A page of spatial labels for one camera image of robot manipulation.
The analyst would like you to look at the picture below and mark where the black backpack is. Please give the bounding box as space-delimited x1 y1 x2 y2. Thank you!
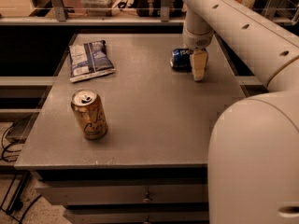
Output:
132 0 183 17

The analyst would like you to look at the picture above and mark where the gold lacroix can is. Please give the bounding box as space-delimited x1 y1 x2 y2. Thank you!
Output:
71 89 107 140

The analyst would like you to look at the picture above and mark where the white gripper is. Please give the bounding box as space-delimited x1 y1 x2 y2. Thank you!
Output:
182 28 213 81

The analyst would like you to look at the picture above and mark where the grey drawer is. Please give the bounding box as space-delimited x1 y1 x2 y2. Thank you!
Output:
36 179 208 206
64 203 209 224

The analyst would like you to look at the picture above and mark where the grey metal shelf rail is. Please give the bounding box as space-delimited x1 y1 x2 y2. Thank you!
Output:
0 0 299 27

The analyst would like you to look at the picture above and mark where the grey upper drawer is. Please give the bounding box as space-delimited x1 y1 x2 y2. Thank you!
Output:
36 179 208 206

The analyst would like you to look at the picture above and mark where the grey lower drawer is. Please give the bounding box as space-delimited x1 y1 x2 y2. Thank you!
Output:
64 203 209 224

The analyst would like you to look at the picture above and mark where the blue white chip bag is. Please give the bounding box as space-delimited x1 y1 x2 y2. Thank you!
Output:
69 40 115 83

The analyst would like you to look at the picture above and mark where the black cables left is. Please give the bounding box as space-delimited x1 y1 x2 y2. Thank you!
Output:
0 114 34 163

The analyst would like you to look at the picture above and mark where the blue pepsi can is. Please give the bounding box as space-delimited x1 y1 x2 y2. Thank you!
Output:
170 48 196 69

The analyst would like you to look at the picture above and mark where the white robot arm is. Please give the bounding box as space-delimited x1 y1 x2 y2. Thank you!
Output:
183 0 299 224

